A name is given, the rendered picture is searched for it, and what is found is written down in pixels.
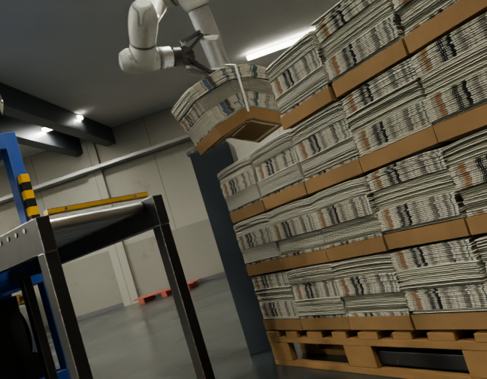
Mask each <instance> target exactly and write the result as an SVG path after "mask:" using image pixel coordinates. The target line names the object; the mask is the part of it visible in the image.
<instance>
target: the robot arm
mask: <svg viewBox="0 0 487 379"><path fill-rule="evenodd" d="M207 3H209V0H136V1H134V2H133V3H132V5H131V7H130V9H129V18H128V28H129V40H130V45H129V48H126V49H124V50H123V51H121V52H120V53H119V65H120V68H121V69H122V70H123V71H124V72H125V73H129V74H146V73H151V72H154V71H157V70H163V69H170V68H173V67H175V66H182V65H185V66H186V73H193V74H196V75H198V76H201V77H207V76H208V75H210V74H212V73H214V72H215V71H217V70H219V69H221V67H222V66H223V65H225V64H232V63H231V60H230V58H229V56H228V53H227V50H226V48H225V45H224V44H223V41H222V38H221V36H220V33H219V30H218V28H217V26H216V23H215V21H214V18H213V15H212V13H211V11H210V9H209V6H208V5H207ZM178 5H180V6H181V7H182V8H183V9H184V11H185V12H188V14H189V17H190V19H191V21H192V24H193V26H194V28H195V32H194V33H193V34H191V35H190V36H189V37H187V38H184V39H181V40H180V44H181V46H182V47H172V48H171V47H169V46H168V47H156V38H157V33H158V29H159V21H160V19H161V18H162V16H163V15H164V14H165V12H166V11H168V10H170V9H172V8H174V7H176V6H178ZM196 36H198V37H197V38H196V40H195V41H194V42H193V43H192V44H191V45H190V46H189V47H187V46H185V44H186V43H187V42H188V41H190V40H192V39H193V38H194V37H196ZM199 41H200V42H201V45H202V47H203V49H204V52H205V54H206V57H207V59H208V62H209V63H210V67H211V68H210V69H208V68H206V67H205V66H203V65H202V64H200V63H199V62H197V61H196V60H195V55H194V50H192V48H193V47H194V46H195V45H196V44H197V43H198V42H199ZM190 64H191V65H193V66H195V67H196V68H198V69H200V70H202V71H199V70H197V69H194V68H191V67H189V65H190Z"/></svg>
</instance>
